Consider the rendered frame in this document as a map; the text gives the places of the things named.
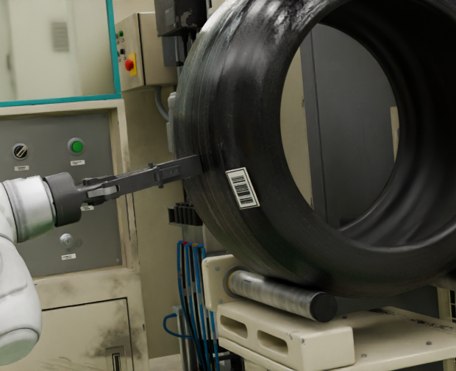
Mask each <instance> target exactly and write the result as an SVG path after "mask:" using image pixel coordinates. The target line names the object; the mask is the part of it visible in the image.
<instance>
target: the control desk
mask: <svg viewBox="0 0 456 371"><path fill-rule="evenodd" d="M63 172H68V173H69V174H70V175H71V176H72V178H73V180H74V182H75V183H74V184H75V186H80V185H83V184H82V180H84V179H86V178H97V177H103V176H106V175H114V176H115V175H118V174H124V173H127V172H131V167H130V159H129V144H128V136H127V121H126V113H125V106H124V100H123V99H108V100H106V99H105V100H97V101H86V102H66V103H56V104H45V105H25V106H15V107H0V183H3V182H4V181H6V180H14V179H18V178H28V177H33V175H35V176H36V175H38V176H40V177H41V179H42V180H43V178H44V177H47V176H51V175H54V174H59V173H63ZM81 211H82V216H81V219H80V220H79V221H78V222H76V223H73V224H69V225H65V226H62V227H55V226H54V231H53V233H52V234H50V235H47V236H42V237H39V238H34V239H31V240H28V241H25V242H23V243H17V244H15V248H16V249H17V251H18V254H19V255H20V256H21V257H22V259H23V260H24V263H25V264H26V267H27V269H28V270H29V273H30V275H31V277H32V280H33V282H34V285H35V288H36V290H37V293H38V296H39V300H40V304H41V310H42V322H43V324H42V331H41V335H40V339H39V341H38V343H37V344H36V345H35V346H34V348H33V349H32V351H31V352H30V353H29V354H28V355H27V356H25V357H24V358H23V359H21V360H19V361H17V362H15V363H12V364H8V365H4V366H0V371H150V369H149V354H148V346H147V338H146V323H145V316H144V307H143V293H142V285H141V277H140V271H138V267H140V259H139V251H138V236H137V228H136V220H135V205H134V197H133V192H132V193H130V194H125V195H122V196H120V197H119V198H117V199H112V200H108V201H106V202H104V203H103V204H100V205H97V206H92V205H88V203H83V204H81Z"/></svg>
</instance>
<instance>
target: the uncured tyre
mask: <svg viewBox="0 0 456 371"><path fill-rule="evenodd" d="M316 24H323V25H326V26H329V27H332V28H335V29H337V30H340V31H342V32H344V33H345V34H347V35H349V36H350V37H352V38H354V39H355V40H356V41H357V42H358V43H360V44H361V45H362V46H363V47H365V48H366V49H367V50H368V51H369V52H370V54H371V55H372V56H373V57H374V59H375V60H376V61H377V62H378V63H379V65H380V67H381V68H382V70H383V71H384V73H385V75H386V77H387V78H388V81H389V83H390V85H391V88H392V91H393V94H394V97H395V100H396V106H397V110H398V115H399V145H398V150H397V155H396V160H395V164H394V166H393V170H392V172H391V175H390V177H389V179H388V181H387V183H386V185H385V187H384V189H383V190H382V192H381V193H380V195H379V196H378V197H377V199H376V200H375V201H374V203H373V204H372V205H371V206H370V207H369V208H368V209H367V210H366V211H365V212H364V213H362V214H361V215H360V216H359V217H357V218H356V219H355V220H353V221H352V222H350V223H348V224H347V225H344V226H343V227H340V228H338V229H336V230H335V229H334V228H332V227H331V226H329V225H328V224H327V223H326V222H325V221H324V220H323V219H322V218H321V217H320V216H319V215H318V214H317V213H316V212H315V211H314V210H313V209H312V208H311V207H310V206H309V204H308V203H307V201H306V200H305V198H304V197H303V196H302V194H301V192H300V190H299V189H298V187H297V185H296V183H295V181H294V179H293V177H292V174H291V172H290V169H289V167H288V163H287V161H286V158H285V153H284V149H283V145H282V136H281V128H280V109H281V101H282V92H283V88H284V84H285V79H286V76H287V73H288V69H289V68H290V65H291V62H292V60H293V58H294V56H295V54H296V52H297V50H298V48H299V47H300V45H301V44H302V41H303V40H304V39H305V38H306V36H307V35H308V33H309V32H310V31H311V29H312V28H313V27H314V26H315V25H316ZM173 136H174V149H175V155H176V159H177V160H178V159H180V158H186V157H189V156H192V155H199V157H200V161H201V165H202V170H203V174H200V175H196V176H193V177H189V178H185V179H182V182H183V185H184V187H185V190H186V192H187V194H188V196H189V198H190V200H191V202H192V204H193V206H194V208H195V210H196V212H197V214H198V215H199V217H200V218H201V220H202V221H203V222H204V224H205V226H206V227H207V229H208V230H209V231H210V232H211V233H212V234H213V236H214V237H215V238H216V239H217V241H218V242H219V243H220V244H221V245H222V246H223V247H224V248H225V249H226V250H227V251H229V252H230V253H231V254H232V255H234V256H235V257H236V258H237V259H238V260H239V261H241V262H242V263H244V264H245V265H247V266H248V267H250V268H252V269H253V270H255V271H257V272H259V273H261V274H263V275H265V276H267V277H269V278H273V279H277V280H281V281H285V282H288V283H292V284H296V285H299V286H303V287H307V288H310V289H315V290H318V291H321V292H326V293H328V294H331V295H333V296H337V297H345V298H352V299H356V298H359V297H390V296H394V295H397V294H401V293H405V292H409V291H412V290H414V289H418V288H421V287H422V286H426V285H427V284H430V283H432V282H434V281H436V280H438V279H439V278H442V277H443V276H444V275H446V274H448V273H449V272H451V271H452V270H453V269H455V268H456V0H226V1H225V2H224V3H223V4H222V5H221V6H220V7H219V8H218V9H217V10H216V11H215V12H214V13H213V15H212V16H211V17H210V18H209V20H208V21H207V23H206V24H205V25H204V26H203V28H202V30H201V31H200V33H199V34H198V36H197V37H196V39H195V41H194V43H193V45H192V47H191V48H190V51H189V53H188V56H187V58H186V60H185V64H184V66H183V68H182V72H181V74H180V77H179V82H178V86H177V92H176V96H175V100H174V114H173ZM244 167H245V168H246V171H247V174H248V176H249V179H250V181H251V184H252V187H253V189H254V192H255V194H256V197H257V200H258V202H259V204H260V206H257V207H253V208H245V209H240V208H239V206H238V202H237V200H236V198H235V195H234V193H233V190H232V187H231V185H230V183H229V180H228V177H227V174H226V172H227V171H231V170H234V169H240V168H244Z"/></svg>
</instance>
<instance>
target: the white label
mask: <svg viewBox="0 0 456 371"><path fill-rule="evenodd" d="M226 174H227V177H228V180H229V183H230V185H231V187H232V190H233V193H234V195H235V198H236V200H237V202H238V206H239V208H240V209H245V208H253V207H257V206H260V204H259V202H258V200H257V197H256V194H255V192H254V189H253V187H252V184H251V181H250V179H249V176H248V174H247V171H246V168H245V167H244V168H240V169H234V170H231V171H227V172H226Z"/></svg>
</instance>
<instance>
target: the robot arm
mask: <svg viewBox="0 0 456 371"><path fill-rule="evenodd" d="M148 165H149V167H148V168H147V169H146V168H142V169H140V170H137V171H133V172H127V173H124V174H118V175H115V176H114V175H106V176H103V177H97V178H86V179H84V180H82V184H83V185H78V186H75V184H74V183H75V182H74V180H73V178H72V176H71V175H70V174H69V173H68V172H63V173H59V174H54V175H51V176H47V177H44V178H43V180H42V179H41V177H40V176H38V175H36V176H35V175H33V177H28V178H18V179H14V180H6V181H4V182H3V183H0V366H4V365H8V364H12V363H15V362H17V361H19V360H21V359H23V358H24V357H25V356H27V355H28V354H29V353H30V352H31V351H32V349H33V348H34V346H35V345H36V344H37V343H38V341H39V339H40V335H41V331H42V324H43V322H42V310H41V304H40V300H39V296H38V293H37V290H36V288H35V285H34V282H33V280H32V277H31V275H30V273H29V270H28V269H27V267H26V264H25V263H24V260H23V259H22V257H21V256H20V255H19V254H18V251H17V249H16V248H15V244H17V243H23V242H25V241H28V240H31V239H36V238H39V237H42V236H47V235H50V234H52V233H53V231H54V226H55V227H62V226H65V225H69V224H73V223H76V222H78V221H79V220H80V219H81V216H82V211H81V204H83V203H88V205H92V206H97V205H100V204H103V203H104V202H106V201H108V200H112V199H117V198H119V197H120V196H122V195H125V194H130V193H132V192H136V191H140V190H143V189H146V188H151V187H153V186H159V188H164V186H163V184H166V183H171V182H174V181H177V180H182V179H185V178H189V177H193V176H196V175H200V174H203V170H202V165H201V161H200V157H199V155H192V156H189V157H186V158H180V159H178V160H173V161H169V162H166V163H161V164H157V165H154V164H153V163H148Z"/></svg>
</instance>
